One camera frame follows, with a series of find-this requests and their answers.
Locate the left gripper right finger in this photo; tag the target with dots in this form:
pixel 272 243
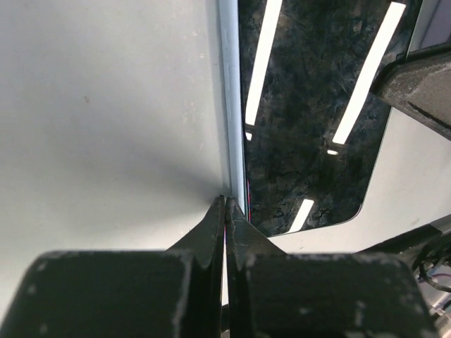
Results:
pixel 275 294

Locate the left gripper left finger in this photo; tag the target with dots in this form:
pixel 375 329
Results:
pixel 171 293

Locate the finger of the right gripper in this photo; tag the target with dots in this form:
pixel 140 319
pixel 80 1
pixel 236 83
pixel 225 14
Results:
pixel 419 86

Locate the teal cased black phone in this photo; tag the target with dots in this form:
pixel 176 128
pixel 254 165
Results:
pixel 299 64

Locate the light blue phone case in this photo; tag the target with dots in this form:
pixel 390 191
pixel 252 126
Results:
pixel 228 14

